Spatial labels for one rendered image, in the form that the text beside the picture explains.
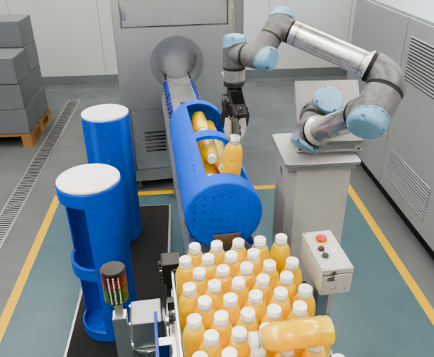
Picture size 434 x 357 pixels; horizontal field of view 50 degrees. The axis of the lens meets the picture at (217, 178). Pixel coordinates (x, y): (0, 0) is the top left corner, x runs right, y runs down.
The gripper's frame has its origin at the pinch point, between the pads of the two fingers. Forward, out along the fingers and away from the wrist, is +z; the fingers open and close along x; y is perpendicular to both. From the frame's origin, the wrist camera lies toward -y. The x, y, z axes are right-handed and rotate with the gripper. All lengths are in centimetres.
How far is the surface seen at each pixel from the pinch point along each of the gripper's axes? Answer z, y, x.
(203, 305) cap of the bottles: 24, -56, 19
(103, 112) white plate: 32, 118, 57
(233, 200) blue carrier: 19.4, -11.5, 2.6
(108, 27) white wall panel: 58, 513, 74
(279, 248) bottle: 27.5, -30.7, -9.3
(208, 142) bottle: 16.0, 31.5, 5.7
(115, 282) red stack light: 11, -58, 42
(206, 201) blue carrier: 18.5, -11.5, 12.5
